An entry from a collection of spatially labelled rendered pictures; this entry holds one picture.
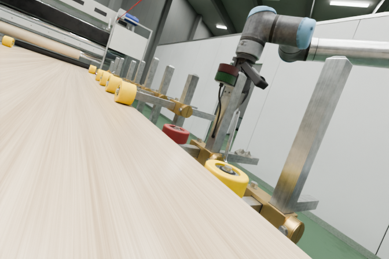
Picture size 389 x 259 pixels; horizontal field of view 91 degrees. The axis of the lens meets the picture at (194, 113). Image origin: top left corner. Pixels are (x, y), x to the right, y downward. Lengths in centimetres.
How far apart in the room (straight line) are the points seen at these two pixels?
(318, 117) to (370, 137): 267
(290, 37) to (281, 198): 48
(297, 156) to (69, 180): 38
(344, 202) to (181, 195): 296
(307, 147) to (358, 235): 276
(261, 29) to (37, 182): 68
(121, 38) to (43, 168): 284
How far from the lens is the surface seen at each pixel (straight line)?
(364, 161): 308
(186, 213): 20
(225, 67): 55
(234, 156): 73
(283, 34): 71
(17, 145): 27
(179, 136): 53
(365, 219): 311
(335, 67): 45
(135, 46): 305
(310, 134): 43
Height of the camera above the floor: 100
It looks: 4 degrees down
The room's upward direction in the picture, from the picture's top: 19 degrees clockwise
